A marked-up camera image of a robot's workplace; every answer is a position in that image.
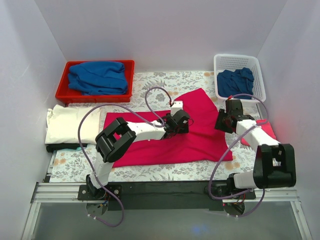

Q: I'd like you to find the crimson red t shirt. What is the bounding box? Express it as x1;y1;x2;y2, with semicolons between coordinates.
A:
113;88;228;168

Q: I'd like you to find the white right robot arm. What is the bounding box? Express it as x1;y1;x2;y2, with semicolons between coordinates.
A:
215;95;297;200

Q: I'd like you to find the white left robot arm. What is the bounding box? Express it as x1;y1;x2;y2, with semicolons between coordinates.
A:
86;109;191;200

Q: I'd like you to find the folded pink t shirt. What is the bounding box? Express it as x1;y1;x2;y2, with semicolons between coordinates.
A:
240;122;277;146

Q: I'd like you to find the navy blue t shirt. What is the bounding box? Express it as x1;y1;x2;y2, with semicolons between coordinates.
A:
217;67;254;98

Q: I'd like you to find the floral patterned table mat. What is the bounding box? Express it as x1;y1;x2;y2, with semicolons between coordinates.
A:
47;71;256;183

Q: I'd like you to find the white plastic laundry basket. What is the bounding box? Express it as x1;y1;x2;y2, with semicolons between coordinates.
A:
213;54;266;102

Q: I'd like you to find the folded royal blue t shirt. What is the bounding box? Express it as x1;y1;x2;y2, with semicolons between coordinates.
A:
67;61;128;96

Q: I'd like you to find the folded white t shirt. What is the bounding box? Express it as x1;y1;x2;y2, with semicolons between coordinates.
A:
45;104;101;145

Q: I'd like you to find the red plastic tray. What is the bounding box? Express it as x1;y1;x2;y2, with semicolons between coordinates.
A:
55;59;135;105

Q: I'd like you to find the folded black t shirt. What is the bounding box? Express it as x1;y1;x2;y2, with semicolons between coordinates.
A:
46;143;81;153

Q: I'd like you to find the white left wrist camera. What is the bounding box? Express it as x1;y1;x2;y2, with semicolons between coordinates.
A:
170;101;183;116

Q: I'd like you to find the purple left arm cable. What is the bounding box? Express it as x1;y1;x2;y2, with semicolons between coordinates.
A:
77;86;177;228

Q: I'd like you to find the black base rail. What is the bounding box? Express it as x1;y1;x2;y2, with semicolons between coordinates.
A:
77;180;244;211

